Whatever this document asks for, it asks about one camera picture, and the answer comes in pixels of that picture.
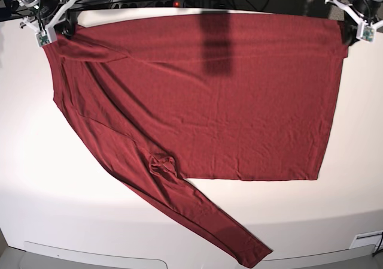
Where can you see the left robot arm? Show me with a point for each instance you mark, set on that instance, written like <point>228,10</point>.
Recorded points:
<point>368,8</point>

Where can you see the black power strip red switch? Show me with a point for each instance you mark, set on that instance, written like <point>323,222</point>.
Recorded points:
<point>144,4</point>

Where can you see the dark red long-sleeve T-shirt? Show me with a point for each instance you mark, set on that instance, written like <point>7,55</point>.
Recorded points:
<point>164,100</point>

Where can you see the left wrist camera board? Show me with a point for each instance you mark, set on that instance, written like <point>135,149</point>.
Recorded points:
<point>368,34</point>

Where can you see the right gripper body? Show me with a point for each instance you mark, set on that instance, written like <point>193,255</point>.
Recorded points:
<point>45,15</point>

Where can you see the white label plate on table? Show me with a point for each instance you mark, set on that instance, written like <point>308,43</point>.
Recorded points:
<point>365,239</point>

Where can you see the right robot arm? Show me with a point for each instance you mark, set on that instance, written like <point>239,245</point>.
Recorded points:
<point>13,14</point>

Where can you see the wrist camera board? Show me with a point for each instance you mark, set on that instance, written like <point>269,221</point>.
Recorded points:
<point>42,39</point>
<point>368,34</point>

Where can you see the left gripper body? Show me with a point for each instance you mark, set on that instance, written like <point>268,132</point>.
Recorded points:
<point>357,27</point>

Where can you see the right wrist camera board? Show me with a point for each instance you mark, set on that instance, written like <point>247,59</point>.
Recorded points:
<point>42,39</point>

